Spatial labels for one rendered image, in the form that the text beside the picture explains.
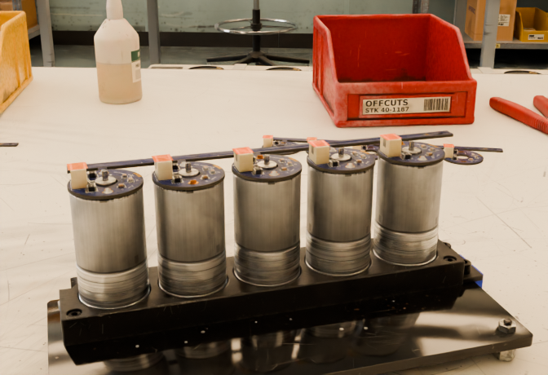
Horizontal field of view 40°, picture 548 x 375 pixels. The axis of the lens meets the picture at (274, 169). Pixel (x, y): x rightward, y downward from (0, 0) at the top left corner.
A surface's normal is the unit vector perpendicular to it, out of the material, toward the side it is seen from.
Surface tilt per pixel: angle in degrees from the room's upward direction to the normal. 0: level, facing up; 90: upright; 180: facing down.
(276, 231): 90
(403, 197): 90
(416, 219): 90
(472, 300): 0
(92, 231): 90
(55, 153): 0
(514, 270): 0
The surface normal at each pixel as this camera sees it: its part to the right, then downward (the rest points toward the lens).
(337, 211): -0.19, 0.34
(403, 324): 0.00, -0.94
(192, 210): 0.15, 0.34
